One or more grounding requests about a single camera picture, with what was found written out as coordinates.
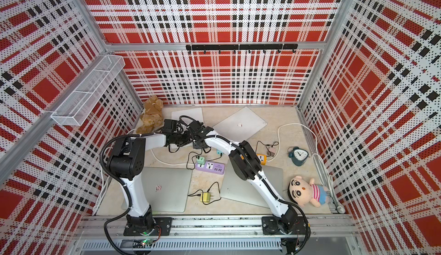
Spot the silver laptop front right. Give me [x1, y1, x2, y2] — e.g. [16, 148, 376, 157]
[220, 164, 283, 208]

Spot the white power cable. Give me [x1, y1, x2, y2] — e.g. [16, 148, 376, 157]
[268, 123, 345, 214]
[92, 128, 197, 216]

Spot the black hook rail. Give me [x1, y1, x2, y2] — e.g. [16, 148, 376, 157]
[186, 44, 299, 52]

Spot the teal alarm clock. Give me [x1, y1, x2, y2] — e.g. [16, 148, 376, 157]
[288, 147, 309, 167]

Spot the black charger cable pink adapter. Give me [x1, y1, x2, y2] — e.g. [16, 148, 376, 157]
[256, 141, 279, 157]

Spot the black charger cable green adapter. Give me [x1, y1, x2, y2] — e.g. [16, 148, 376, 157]
[186, 152, 201, 170]

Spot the silver laptop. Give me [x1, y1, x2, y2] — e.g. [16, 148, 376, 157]
[122, 167, 192, 217]
[220, 164, 283, 208]

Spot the white laptop right back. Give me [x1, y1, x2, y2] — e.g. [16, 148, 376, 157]
[213, 108, 268, 142]

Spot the black charger cable yellow adapter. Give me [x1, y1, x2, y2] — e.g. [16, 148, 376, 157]
[187, 181, 222, 206]

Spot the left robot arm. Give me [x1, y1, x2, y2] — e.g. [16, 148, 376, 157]
[99, 119, 191, 231]

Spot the white power cable right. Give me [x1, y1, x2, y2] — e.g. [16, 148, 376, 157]
[268, 123, 345, 214]

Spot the purple power strip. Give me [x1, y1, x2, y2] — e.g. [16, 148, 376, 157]
[195, 161, 225, 175]

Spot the brown teddy bear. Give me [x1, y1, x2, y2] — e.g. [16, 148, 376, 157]
[136, 95, 164, 134]

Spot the pink pig plush toy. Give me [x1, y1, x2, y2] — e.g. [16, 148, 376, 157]
[288, 176, 328, 208]

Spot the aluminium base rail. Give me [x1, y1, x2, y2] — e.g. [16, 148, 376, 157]
[73, 214, 361, 255]

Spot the silver laptop front left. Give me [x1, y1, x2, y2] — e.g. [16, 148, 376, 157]
[122, 167, 192, 217]

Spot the yellow power strip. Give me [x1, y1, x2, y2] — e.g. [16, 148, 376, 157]
[257, 154, 267, 165]

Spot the white laptop left back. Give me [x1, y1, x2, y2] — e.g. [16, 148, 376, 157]
[171, 108, 204, 122]

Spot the white laptop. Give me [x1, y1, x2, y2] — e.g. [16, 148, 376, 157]
[213, 108, 268, 142]
[171, 108, 204, 122]

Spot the white power cable left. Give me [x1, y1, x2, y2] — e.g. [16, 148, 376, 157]
[92, 128, 197, 216]

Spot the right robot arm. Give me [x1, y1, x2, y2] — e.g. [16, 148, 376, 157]
[187, 121, 298, 234]

